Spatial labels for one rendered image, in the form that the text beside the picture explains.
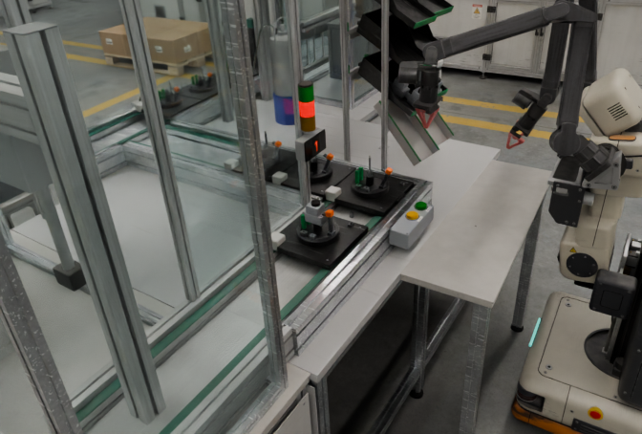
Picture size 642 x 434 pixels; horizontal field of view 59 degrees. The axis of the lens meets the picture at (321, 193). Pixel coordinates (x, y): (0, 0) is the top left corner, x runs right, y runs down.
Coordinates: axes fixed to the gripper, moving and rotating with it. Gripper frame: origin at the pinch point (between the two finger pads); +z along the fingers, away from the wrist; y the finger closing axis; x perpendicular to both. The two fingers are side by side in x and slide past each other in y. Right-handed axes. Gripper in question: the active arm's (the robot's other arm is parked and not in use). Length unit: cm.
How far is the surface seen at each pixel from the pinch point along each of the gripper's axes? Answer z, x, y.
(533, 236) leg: 66, 32, -53
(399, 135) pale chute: 14.1, -16.9, -15.8
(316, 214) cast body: 17.7, -16.5, 41.8
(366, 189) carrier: 24.0, -15.8, 11.5
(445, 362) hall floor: 123, 12, -17
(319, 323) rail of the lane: 34, 1, 67
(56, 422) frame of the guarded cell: -8, 4, 140
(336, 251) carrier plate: 27, -8, 44
